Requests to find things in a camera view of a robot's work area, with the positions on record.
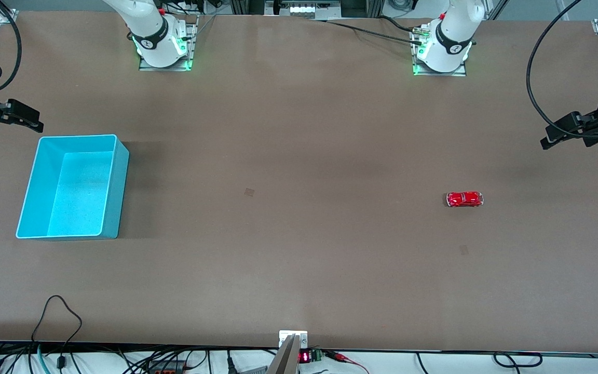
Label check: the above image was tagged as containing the red beetle toy car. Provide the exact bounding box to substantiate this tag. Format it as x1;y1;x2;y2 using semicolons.
446;191;484;208

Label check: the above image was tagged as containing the blue plastic box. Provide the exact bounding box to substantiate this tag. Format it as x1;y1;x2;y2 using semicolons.
16;134;130;241

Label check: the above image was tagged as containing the black power strip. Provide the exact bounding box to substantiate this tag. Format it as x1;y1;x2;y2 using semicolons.
146;361;186;374

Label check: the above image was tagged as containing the grey equipment with white light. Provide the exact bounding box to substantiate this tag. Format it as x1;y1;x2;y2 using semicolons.
265;0;342;17

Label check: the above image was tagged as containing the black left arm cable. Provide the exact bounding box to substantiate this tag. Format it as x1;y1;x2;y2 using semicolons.
525;0;598;140

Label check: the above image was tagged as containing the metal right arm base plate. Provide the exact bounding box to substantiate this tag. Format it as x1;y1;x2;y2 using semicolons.
139;15;199;72

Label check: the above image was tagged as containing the black curved base cable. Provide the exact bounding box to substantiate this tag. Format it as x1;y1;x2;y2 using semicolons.
378;15;424;34

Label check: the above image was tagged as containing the black flat looped cable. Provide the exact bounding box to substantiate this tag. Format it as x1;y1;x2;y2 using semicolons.
493;352;543;367

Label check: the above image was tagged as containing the thick black table cable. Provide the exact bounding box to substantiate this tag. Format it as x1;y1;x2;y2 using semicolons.
307;18;424;45

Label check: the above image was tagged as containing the teal cable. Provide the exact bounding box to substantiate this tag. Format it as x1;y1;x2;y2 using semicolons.
37;344;52;374

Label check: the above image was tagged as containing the thin black looped cable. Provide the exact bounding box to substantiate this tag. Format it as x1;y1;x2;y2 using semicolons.
31;295;83;370

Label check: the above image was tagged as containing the red clip lead cable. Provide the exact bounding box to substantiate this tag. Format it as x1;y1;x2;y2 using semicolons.
325;351;370;374

